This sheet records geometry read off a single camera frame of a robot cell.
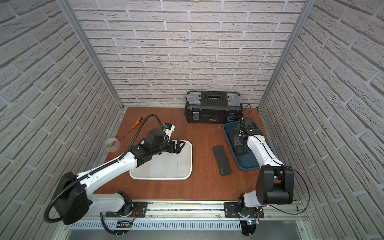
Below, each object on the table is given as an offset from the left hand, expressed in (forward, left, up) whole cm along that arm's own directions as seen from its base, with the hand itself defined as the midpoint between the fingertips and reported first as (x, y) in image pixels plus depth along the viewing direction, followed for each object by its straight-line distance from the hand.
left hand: (181, 140), depth 80 cm
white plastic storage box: (-9, +9, -15) cm, 19 cm away
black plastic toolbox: (+26, -20, 0) cm, 32 cm away
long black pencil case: (-2, -31, 0) cm, 31 cm away
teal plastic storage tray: (-3, -41, -22) cm, 47 cm away
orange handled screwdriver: (+27, +34, -16) cm, 47 cm away
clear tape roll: (+9, +51, -18) cm, 54 cm away
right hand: (+4, -38, -6) cm, 39 cm away
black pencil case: (-4, -25, -16) cm, 30 cm away
